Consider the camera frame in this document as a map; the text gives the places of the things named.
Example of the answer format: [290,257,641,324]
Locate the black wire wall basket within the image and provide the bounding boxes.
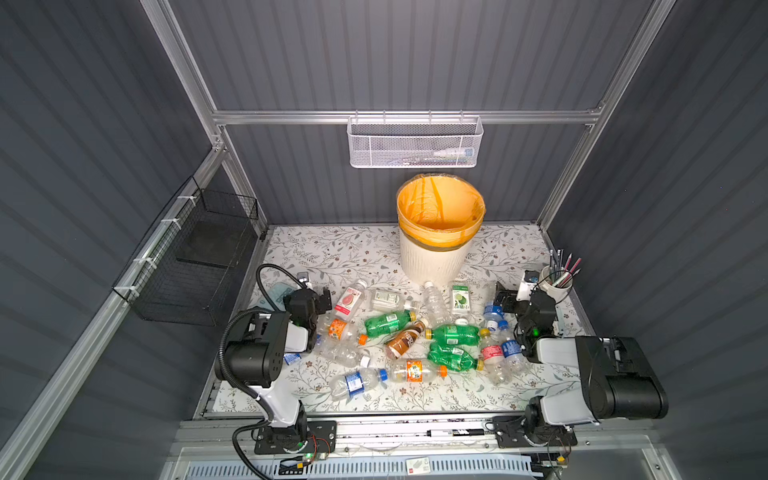
[113,181,259,327]

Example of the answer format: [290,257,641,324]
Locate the white ribbed trash bin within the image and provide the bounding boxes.
[399,230,472,286]

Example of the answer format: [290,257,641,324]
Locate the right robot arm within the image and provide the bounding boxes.
[491,283,669,447]

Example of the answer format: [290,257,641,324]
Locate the crushed clear bottle white cap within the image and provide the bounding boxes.
[319,341,370,369]

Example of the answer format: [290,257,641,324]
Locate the orange soda label bottle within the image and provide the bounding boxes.
[386,359,448,384]

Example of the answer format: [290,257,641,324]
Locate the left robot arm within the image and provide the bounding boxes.
[215,263,332,429]

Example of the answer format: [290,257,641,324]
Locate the orange label crushed bottle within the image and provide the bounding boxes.
[317,316,368,345]

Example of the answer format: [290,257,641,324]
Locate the green bottle white cap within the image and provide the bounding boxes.
[425,323,480,347]

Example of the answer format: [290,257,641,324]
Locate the tall clear ribbed bottle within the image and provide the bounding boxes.
[423,281,450,327]

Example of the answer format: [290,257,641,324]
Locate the green bottle yellow cap lower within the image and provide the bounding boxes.
[427,342,484,372]

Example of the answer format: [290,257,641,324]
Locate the green bottle yellow cap upper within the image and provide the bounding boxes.
[364,309,416,339]

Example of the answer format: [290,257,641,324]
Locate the white tube in basket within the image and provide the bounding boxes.
[422,148,476,163]

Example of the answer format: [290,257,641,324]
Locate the white wire wall basket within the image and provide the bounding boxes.
[346,115,484,169]

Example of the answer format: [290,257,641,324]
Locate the small blue cap bottle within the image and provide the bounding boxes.
[283,353,303,365]

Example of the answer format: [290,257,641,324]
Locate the square clear bottle green label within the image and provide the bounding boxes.
[370,288,406,312]

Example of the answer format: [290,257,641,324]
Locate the white pencil cup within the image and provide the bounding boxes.
[537,265,573,303]

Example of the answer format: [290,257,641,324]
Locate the pink label clear bottle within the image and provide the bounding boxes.
[334,279,368,321]

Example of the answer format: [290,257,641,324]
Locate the teal calculator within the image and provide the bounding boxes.
[267,282,296,310]

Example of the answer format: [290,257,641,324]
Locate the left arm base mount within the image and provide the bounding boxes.
[252,420,338,455]

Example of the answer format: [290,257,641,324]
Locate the orange bin liner bag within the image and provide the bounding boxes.
[396,174,486,250]

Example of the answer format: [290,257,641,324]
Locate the blue label clear bottle front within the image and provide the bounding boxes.
[329,368,389,401]

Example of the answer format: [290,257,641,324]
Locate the green bottle yellow cap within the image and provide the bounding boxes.
[427,342,484,372]
[364,309,416,339]

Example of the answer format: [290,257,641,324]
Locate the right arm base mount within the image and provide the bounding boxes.
[491,415,578,449]

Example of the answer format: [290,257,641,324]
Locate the brown tea bottle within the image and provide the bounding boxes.
[385,320,429,360]

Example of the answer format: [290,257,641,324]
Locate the green label white carton bottle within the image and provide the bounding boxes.
[451,284,472,315]

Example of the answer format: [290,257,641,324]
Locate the red label clear bottle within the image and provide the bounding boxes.
[479,328,509,385]

